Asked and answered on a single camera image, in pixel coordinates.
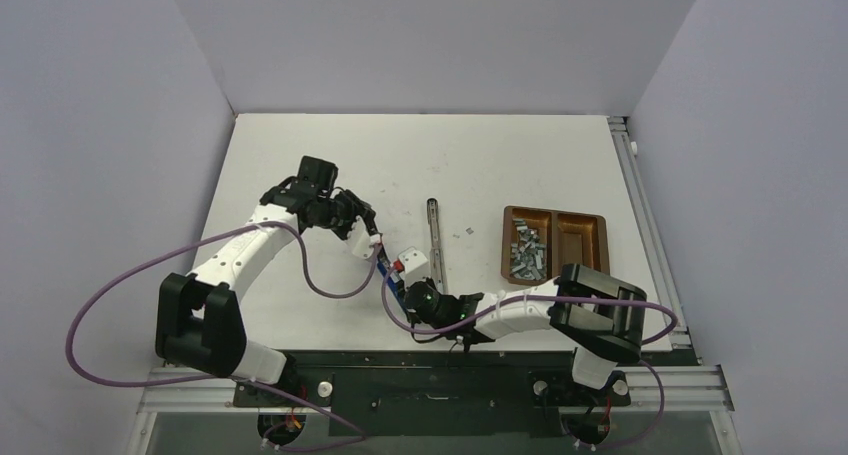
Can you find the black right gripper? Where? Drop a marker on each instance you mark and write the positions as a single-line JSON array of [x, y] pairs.
[[416, 316]]

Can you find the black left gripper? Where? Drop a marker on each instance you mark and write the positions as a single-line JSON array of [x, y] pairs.
[[356, 209]]

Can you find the brown wooden tray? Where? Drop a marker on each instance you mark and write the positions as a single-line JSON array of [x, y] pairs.
[[571, 238]]

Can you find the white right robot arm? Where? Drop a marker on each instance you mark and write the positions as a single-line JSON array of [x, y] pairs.
[[601, 314]]

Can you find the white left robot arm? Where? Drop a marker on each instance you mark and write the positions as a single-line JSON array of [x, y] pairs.
[[199, 320]]

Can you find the pile of grey staples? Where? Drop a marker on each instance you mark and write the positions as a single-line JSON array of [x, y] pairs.
[[528, 253]]

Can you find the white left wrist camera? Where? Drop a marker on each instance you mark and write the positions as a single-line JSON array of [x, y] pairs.
[[362, 241]]

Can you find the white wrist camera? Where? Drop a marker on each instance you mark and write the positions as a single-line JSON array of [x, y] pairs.
[[412, 265], [362, 241]]

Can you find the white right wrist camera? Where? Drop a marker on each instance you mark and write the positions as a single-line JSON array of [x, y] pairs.
[[412, 265]]

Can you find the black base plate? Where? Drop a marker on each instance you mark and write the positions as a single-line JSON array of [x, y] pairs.
[[431, 393]]

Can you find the aluminium rail frame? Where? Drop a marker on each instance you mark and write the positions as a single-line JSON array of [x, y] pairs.
[[474, 165]]

